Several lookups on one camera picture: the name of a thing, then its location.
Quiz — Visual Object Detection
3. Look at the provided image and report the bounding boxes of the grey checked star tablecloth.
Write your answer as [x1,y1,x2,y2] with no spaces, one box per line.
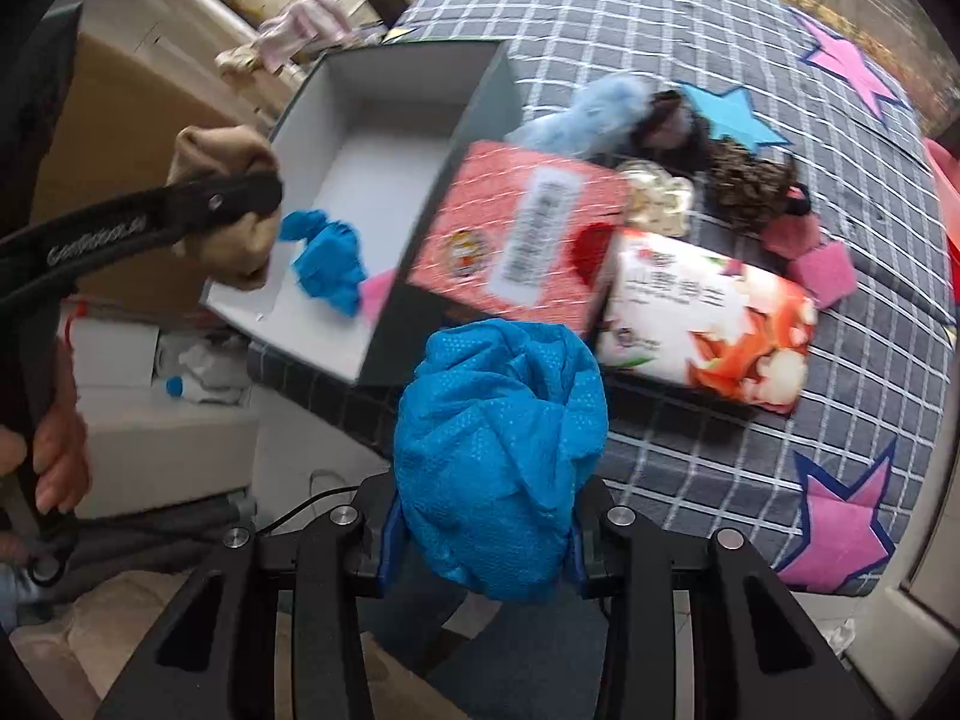
[400,0,952,596]

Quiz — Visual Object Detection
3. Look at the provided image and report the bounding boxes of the gold rack with clothes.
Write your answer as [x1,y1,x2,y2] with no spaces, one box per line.
[215,0,387,82]

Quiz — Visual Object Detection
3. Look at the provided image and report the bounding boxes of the light blue fluffy cloth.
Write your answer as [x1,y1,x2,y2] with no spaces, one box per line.
[505,73,652,161]

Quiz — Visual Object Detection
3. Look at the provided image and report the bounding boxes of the white open storage box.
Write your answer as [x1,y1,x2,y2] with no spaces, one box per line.
[202,39,523,385]

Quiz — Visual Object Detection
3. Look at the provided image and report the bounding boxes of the pink plastic basin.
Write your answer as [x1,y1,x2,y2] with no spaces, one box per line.
[923,138,958,205]

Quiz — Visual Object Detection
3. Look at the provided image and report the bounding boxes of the pink navy striped sock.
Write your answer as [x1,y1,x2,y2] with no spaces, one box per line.
[760,184,822,262]

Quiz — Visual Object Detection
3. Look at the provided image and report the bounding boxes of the person's left hand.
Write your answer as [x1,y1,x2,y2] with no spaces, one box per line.
[0,336,91,564]

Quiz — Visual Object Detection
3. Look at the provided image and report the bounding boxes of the beige sock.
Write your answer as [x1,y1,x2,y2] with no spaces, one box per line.
[167,125,280,291]

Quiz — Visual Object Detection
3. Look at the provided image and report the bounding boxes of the leopard print scarf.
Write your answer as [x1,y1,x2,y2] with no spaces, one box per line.
[706,137,797,232]

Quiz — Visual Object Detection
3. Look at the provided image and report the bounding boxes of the blue mesh cloth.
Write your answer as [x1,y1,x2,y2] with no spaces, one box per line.
[394,319,608,603]
[278,210,368,317]

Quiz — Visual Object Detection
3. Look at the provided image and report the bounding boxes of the cream polka dot scrunchie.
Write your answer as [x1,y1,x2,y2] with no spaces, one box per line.
[617,160,695,239]

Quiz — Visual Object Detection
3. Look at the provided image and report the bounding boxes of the red patterned tissue box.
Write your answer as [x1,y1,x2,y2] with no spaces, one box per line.
[407,142,628,337]

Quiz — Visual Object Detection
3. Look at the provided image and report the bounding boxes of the brown cardboard box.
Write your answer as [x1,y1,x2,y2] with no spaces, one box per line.
[31,34,229,319]

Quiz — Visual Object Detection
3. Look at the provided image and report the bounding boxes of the white plastic bottle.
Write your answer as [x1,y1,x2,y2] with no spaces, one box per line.
[164,343,252,406]

